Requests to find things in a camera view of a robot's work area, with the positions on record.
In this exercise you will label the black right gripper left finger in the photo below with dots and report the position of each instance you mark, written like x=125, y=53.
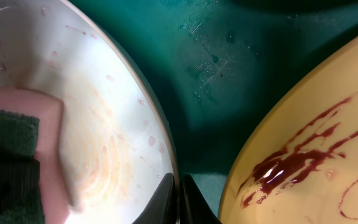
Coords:
x=162, y=207

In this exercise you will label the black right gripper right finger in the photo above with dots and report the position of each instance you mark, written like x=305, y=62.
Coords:
x=193, y=207

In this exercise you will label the light blue plate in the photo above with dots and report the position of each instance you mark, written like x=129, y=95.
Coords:
x=115, y=147

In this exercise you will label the pink green sponge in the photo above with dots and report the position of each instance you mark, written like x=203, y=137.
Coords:
x=48, y=110

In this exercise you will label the teal plastic tray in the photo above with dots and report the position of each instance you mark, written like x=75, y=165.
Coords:
x=217, y=67

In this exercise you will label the yellow plate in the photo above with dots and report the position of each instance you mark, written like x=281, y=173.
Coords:
x=300, y=165

